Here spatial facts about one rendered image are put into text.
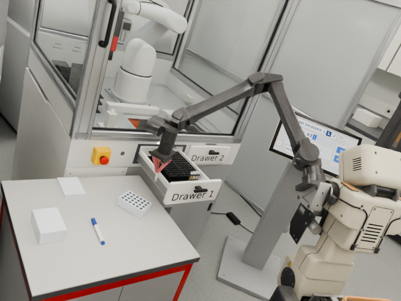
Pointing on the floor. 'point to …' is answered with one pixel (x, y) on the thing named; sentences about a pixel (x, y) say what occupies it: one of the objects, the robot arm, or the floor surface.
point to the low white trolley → (91, 245)
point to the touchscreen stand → (261, 243)
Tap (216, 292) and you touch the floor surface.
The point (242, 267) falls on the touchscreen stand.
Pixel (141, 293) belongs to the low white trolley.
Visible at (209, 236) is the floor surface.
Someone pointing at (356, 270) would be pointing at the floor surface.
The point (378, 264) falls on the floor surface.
